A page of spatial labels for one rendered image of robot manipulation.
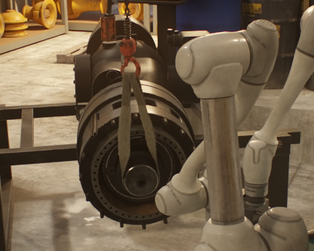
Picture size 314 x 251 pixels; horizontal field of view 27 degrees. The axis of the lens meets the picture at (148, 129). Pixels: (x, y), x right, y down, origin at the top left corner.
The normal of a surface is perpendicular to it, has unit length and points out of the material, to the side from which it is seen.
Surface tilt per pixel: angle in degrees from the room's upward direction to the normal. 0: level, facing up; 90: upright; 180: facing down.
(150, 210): 12
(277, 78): 90
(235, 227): 40
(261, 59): 103
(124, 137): 94
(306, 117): 90
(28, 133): 0
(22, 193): 0
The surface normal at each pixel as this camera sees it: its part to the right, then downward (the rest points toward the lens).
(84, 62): 0.01, -0.72
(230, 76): 0.50, 0.18
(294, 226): 0.36, -0.25
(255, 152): -0.25, 0.00
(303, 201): -0.02, -0.95
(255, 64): 0.55, 0.51
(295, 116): -0.38, 0.29
